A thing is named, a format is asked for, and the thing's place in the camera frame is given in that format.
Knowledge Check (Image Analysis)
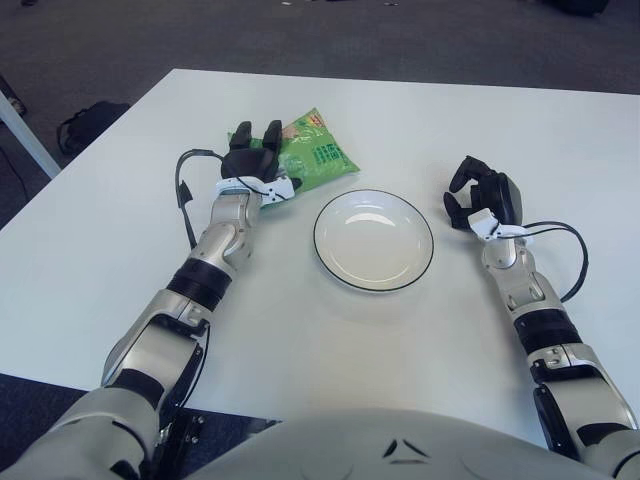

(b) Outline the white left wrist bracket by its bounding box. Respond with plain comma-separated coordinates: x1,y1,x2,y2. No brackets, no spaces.
215,175,297,206

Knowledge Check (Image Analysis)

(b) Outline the grey robot torso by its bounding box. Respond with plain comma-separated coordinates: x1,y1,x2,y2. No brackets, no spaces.
189,407,606,480

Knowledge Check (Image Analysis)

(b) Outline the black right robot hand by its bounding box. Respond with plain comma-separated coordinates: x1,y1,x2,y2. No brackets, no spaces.
442,155,524,233

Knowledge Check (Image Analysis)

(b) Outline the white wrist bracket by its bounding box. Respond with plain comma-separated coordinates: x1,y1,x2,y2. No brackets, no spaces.
215,175,297,206
467,208,537,247

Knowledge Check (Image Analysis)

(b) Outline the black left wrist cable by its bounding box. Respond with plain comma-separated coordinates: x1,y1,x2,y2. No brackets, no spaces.
174,148,227,252

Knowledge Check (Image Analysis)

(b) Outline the black backpack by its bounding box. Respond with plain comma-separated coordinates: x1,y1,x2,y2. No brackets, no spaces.
55,100,131,156

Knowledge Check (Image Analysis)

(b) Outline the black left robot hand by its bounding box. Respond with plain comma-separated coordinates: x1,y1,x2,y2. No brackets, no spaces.
219,119,304,194

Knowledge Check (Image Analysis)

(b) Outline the black left elbow cable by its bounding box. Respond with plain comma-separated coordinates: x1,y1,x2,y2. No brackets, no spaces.
175,324,213,406

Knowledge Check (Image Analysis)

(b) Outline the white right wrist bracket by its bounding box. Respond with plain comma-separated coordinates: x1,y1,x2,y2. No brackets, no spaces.
467,208,537,247

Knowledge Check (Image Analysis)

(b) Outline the green snack bag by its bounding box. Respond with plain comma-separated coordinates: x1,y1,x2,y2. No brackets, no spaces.
227,105,362,211

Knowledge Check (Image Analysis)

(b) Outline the white table leg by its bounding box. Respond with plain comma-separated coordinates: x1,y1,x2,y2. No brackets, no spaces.
0,90,63,181

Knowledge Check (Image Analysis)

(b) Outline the black waist bracket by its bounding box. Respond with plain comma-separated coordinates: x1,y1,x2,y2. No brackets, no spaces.
155,413,207,454

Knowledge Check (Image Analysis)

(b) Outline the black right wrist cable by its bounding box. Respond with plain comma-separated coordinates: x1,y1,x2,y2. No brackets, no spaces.
518,221,590,304

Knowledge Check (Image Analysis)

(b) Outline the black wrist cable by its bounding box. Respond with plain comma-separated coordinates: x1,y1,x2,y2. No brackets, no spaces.
174,148,227,252
518,221,590,304

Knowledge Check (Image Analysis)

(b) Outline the white plate black rim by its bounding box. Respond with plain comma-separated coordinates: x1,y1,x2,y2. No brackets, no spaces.
312,187,435,294

